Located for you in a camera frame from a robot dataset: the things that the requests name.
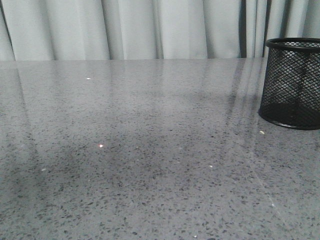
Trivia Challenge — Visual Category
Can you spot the grey curtain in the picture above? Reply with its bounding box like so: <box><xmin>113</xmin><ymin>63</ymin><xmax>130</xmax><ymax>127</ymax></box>
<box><xmin>0</xmin><ymin>0</ymin><xmax>320</xmax><ymax>61</ymax></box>

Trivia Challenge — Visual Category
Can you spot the black mesh pen bucket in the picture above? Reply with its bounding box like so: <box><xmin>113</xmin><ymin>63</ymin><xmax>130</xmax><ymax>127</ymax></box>
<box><xmin>258</xmin><ymin>37</ymin><xmax>320</xmax><ymax>130</ymax></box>

